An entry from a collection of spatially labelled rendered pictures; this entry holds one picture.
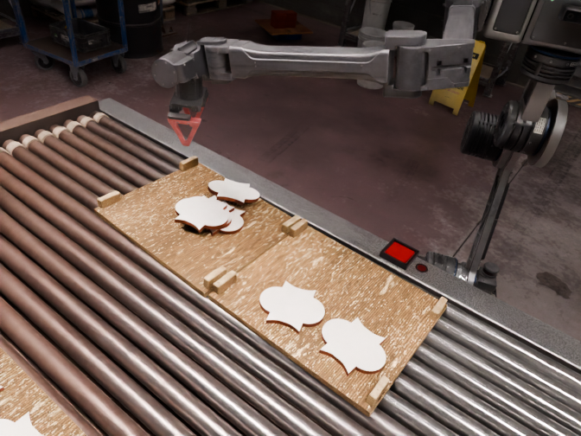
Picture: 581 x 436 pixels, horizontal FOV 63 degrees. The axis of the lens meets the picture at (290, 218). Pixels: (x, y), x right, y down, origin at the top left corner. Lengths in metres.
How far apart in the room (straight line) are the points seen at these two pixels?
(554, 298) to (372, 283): 1.86
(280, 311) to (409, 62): 0.54
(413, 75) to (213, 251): 0.60
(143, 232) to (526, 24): 1.09
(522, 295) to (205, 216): 1.98
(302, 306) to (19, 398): 0.54
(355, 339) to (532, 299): 1.90
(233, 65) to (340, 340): 0.58
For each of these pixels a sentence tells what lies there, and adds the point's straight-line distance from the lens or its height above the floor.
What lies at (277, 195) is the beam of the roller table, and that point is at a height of 0.91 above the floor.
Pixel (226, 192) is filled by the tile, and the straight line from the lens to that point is 1.29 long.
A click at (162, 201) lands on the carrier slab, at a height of 0.94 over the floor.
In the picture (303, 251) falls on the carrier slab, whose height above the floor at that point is 0.94.
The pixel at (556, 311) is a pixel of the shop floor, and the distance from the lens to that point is 2.81.
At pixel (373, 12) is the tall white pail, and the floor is 0.41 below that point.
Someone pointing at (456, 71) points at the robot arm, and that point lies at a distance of 0.90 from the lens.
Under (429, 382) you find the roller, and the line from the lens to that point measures 1.03.
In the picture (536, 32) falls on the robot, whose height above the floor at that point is 1.41.
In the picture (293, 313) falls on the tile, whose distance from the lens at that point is 1.01.
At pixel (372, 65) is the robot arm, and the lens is 0.89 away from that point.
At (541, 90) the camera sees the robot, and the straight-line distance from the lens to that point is 1.49.
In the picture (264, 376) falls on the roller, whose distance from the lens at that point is 0.96.
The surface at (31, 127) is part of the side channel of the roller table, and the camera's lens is 1.73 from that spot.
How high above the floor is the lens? 1.71
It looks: 38 degrees down
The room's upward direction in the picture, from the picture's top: 8 degrees clockwise
